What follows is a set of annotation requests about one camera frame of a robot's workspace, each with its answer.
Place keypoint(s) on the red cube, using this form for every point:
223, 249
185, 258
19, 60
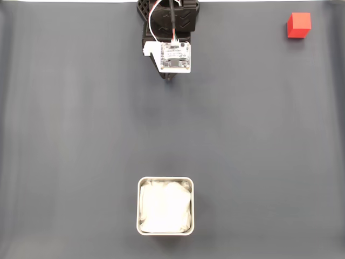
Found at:
298, 25

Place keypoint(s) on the square metal tin box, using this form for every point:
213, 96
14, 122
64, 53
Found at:
138, 205

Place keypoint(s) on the dark grey table mat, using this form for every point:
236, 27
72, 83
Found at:
81, 135

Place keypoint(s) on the white cloth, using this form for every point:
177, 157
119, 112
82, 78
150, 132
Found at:
164, 207

